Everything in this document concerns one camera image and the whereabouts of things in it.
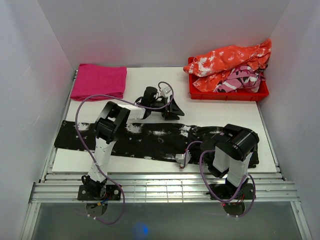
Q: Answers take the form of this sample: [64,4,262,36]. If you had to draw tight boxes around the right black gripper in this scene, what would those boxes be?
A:
[183,131,211,166]

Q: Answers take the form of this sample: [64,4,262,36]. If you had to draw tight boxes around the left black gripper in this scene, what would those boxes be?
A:
[150,95,185,121]

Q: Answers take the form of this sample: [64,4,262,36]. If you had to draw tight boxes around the black white tie-dye trousers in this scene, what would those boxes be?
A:
[53,119,260,169]

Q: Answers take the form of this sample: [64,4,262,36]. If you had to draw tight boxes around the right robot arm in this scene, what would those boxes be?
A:
[185,124,260,204]

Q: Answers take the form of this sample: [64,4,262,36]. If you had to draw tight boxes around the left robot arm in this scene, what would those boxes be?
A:
[75,82,185,200]

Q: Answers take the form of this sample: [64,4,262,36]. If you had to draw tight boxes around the orange white tie-dye trousers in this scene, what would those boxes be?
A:
[186,39,272,92]

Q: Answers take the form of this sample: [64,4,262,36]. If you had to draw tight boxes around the pink camouflage trousers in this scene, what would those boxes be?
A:
[213,65,266,93]

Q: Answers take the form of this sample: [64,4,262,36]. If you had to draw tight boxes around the folded magenta trousers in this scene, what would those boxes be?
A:
[70,63,127,102]

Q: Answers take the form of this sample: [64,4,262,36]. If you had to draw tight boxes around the red plastic bin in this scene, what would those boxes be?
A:
[183,66,269,102]

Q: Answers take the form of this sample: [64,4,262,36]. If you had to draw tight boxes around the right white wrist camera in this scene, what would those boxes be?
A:
[175,152,191,169]

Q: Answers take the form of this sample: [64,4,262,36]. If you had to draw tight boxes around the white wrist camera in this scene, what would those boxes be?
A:
[175,152,191,169]
[159,86,172,98]

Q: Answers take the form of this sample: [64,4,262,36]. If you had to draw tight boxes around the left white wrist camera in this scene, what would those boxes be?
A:
[159,86,172,98]

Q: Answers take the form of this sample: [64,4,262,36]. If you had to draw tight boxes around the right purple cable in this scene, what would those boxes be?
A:
[183,141,257,219]

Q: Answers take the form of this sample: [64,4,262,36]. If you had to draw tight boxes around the purple cable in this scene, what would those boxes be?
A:
[183,141,257,219]
[74,81,126,225]

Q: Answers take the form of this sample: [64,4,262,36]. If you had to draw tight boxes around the aluminium rail frame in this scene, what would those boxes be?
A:
[29,172,300,203]

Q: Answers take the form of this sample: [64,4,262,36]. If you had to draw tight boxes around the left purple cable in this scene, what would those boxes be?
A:
[74,81,126,225]

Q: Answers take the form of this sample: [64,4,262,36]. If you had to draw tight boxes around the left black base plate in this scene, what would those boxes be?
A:
[77,184,121,202]

